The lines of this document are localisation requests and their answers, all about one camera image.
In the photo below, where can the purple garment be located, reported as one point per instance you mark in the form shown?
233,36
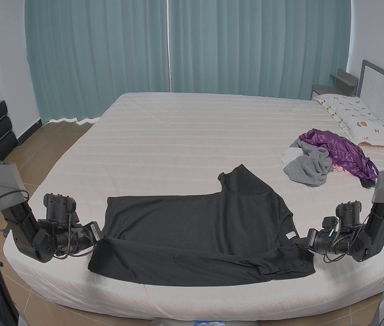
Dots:
341,148

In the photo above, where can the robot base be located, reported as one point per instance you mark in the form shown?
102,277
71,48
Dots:
192,323

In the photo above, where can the black T-shirt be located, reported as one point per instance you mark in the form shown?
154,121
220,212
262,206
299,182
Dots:
195,222

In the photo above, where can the white garment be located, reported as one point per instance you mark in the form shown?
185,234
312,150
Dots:
290,156

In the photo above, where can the grey bedside table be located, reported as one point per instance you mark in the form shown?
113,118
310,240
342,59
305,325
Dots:
336,85

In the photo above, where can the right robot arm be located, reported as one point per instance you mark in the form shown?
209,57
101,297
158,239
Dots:
379,226

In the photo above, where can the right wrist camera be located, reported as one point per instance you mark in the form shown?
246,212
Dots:
348,212

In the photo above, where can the bed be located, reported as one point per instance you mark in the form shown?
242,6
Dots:
195,141

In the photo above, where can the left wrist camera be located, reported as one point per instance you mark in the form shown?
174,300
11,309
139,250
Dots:
58,206

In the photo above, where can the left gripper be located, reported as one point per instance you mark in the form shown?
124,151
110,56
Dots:
83,238

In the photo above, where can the white printed pillow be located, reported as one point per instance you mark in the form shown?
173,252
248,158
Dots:
358,117

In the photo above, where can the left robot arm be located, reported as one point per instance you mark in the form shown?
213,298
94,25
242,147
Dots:
22,222

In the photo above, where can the blue-green curtain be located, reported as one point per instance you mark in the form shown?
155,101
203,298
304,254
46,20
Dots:
260,36
100,46

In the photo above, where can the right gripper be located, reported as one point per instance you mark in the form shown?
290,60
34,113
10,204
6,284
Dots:
321,243

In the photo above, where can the pink garment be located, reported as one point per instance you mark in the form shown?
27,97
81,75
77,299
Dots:
338,170

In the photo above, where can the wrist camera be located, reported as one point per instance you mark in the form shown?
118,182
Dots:
348,212
58,206

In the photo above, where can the grey garment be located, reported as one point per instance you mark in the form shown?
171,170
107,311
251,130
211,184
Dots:
309,168

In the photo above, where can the small black garment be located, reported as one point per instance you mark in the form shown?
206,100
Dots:
368,182

